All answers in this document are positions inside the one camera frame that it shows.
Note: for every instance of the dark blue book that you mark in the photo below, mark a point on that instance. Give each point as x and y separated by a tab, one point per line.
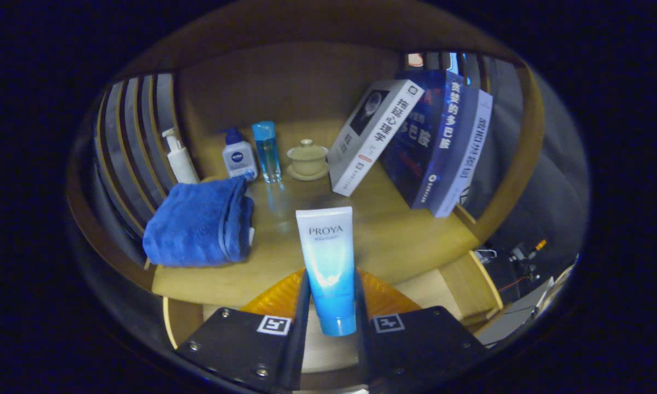
421	148

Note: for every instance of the wooden cabinet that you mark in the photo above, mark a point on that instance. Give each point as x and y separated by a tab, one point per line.
284	82

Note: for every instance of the pale grey book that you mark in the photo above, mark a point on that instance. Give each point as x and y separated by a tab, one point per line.
467	158

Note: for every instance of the wooden countertop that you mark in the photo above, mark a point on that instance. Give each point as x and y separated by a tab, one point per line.
394	241

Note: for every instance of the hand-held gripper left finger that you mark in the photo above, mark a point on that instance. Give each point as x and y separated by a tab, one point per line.
298	339

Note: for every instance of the black device with orange tip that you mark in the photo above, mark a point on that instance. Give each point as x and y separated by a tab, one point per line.
525	254

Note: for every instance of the clear blue bottle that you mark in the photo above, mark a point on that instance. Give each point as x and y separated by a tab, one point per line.
267	153

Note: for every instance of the white book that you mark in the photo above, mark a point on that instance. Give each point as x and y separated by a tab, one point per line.
372	137

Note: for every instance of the white pump bottle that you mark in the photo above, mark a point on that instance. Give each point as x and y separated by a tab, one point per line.
181	164

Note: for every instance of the blue folded towel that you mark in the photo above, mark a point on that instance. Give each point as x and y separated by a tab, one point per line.
197	224

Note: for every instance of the white bottle with blue cap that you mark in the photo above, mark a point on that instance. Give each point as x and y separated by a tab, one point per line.
239	158

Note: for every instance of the beige lidded teacup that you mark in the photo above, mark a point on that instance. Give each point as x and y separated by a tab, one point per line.
307	160

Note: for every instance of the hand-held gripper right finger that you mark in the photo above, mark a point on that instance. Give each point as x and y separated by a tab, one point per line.
364	350

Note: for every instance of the blue and white tube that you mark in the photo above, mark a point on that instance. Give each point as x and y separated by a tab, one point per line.
328	257

